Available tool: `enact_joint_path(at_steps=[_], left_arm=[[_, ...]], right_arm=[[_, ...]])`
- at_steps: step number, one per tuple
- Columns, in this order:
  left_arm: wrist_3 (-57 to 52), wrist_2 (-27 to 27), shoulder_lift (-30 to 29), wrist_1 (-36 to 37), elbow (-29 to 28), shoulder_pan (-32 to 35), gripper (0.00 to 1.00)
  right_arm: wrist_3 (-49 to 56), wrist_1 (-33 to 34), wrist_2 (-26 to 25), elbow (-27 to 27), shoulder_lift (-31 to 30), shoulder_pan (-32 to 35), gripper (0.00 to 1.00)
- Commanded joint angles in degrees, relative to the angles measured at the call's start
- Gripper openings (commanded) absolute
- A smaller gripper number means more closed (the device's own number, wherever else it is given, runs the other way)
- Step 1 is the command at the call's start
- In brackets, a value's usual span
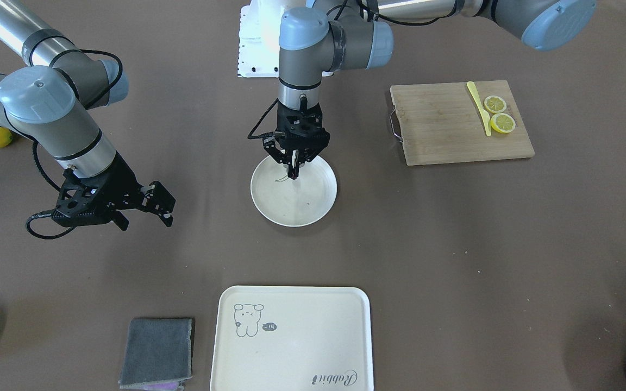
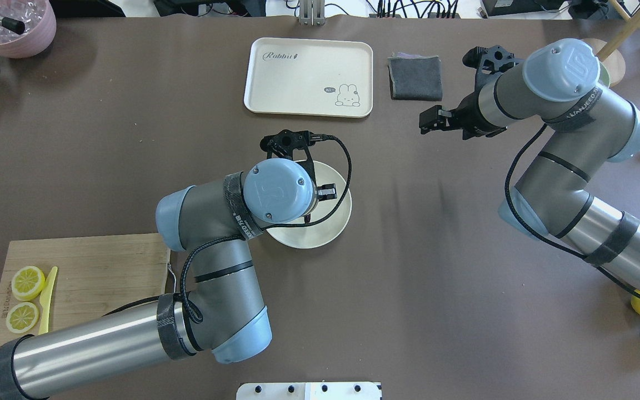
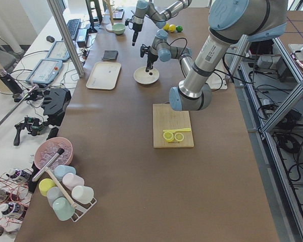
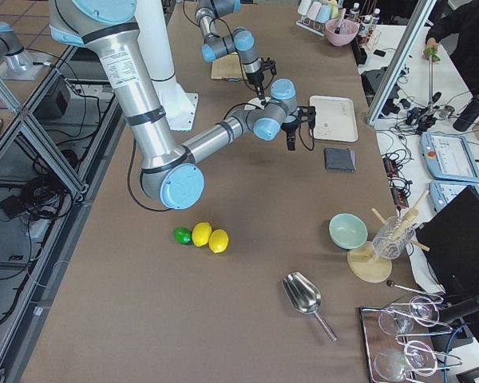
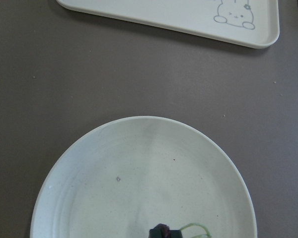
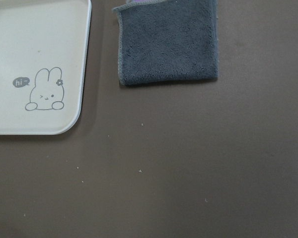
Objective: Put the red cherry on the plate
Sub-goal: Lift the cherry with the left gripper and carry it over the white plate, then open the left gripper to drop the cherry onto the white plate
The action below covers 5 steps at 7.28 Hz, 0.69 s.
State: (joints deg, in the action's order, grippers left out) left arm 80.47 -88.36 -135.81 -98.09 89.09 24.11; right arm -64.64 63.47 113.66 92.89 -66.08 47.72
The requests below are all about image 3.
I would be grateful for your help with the white cup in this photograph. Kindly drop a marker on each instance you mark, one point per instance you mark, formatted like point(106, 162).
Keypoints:
point(82, 194)

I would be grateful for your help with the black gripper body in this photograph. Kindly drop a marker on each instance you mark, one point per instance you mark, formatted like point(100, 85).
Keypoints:
point(150, 57)
point(136, 28)

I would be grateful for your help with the black keyboard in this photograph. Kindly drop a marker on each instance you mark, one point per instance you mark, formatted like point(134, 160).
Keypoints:
point(73, 26)

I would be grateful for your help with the teach pendant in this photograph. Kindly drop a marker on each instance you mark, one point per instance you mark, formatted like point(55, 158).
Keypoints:
point(45, 71)
point(58, 51)

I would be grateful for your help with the blue cup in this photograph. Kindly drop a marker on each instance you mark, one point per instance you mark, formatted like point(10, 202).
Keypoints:
point(61, 170)

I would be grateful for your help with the green lime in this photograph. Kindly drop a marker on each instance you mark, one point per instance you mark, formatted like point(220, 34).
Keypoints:
point(179, 28)

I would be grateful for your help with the bamboo cutting board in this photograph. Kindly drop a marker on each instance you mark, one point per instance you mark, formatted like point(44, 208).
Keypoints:
point(165, 118)

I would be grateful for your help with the cream rabbit tray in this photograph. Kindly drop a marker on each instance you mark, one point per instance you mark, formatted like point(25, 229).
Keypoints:
point(103, 76)

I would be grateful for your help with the black thermos bottle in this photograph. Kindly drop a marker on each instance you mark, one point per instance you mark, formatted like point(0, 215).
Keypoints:
point(10, 82)

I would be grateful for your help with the yellow cup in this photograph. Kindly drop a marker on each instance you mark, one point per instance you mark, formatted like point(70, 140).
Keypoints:
point(45, 185)

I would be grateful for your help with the cream round plate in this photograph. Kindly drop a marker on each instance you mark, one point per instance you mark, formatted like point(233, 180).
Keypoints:
point(142, 77)

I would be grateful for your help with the teach pendant near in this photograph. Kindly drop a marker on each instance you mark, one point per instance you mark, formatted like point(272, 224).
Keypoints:
point(45, 71)

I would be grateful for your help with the pink ice bowl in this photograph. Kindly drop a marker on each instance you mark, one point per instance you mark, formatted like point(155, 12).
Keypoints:
point(49, 148)

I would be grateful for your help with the pink cup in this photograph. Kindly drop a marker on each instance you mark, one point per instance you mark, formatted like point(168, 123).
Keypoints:
point(70, 181)

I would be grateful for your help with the yellow plastic knife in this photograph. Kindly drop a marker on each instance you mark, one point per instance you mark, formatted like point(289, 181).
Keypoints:
point(178, 130)

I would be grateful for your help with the grey cup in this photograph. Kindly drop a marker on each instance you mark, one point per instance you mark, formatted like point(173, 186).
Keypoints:
point(53, 194)

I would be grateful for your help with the computer mouse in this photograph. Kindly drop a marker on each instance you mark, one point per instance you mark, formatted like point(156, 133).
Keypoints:
point(50, 39)

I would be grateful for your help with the black plastic mount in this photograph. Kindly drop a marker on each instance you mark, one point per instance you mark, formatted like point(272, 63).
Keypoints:
point(54, 105)

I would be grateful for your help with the aluminium frame post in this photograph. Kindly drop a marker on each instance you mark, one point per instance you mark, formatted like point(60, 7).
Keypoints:
point(62, 27)

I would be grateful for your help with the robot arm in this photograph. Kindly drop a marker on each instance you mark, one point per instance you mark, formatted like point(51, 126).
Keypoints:
point(147, 9)
point(228, 21)

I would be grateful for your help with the green bowl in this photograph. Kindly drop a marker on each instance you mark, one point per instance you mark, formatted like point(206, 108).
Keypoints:
point(118, 28)

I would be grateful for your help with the wooden glass stand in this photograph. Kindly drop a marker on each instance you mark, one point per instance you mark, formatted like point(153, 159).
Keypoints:
point(109, 27)

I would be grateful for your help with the white cup rack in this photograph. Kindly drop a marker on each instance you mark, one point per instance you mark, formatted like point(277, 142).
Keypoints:
point(80, 211)

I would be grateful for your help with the yellow lemon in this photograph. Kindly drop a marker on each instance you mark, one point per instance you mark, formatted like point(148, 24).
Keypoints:
point(166, 27)
point(172, 28)

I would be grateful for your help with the grey folded cloth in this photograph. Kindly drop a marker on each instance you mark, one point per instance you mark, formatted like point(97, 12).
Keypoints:
point(110, 55)

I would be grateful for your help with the lemon half inner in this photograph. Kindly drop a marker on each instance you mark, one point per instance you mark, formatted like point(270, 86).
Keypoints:
point(179, 137)

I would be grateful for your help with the metal muddler black tip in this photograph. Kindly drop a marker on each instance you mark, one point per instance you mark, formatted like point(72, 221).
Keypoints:
point(59, 152)

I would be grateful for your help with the mint cup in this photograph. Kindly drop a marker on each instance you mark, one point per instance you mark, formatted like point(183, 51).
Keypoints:
point(63, 209)

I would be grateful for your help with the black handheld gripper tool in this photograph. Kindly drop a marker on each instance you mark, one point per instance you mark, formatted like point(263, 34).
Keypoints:
point(33, 125)

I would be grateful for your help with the teach pendant far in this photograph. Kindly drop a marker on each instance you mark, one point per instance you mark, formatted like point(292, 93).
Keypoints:
point(58, 51)

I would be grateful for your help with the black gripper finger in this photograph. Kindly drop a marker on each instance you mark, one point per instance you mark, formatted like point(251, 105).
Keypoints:
point(149, 66)
point(134, 38)

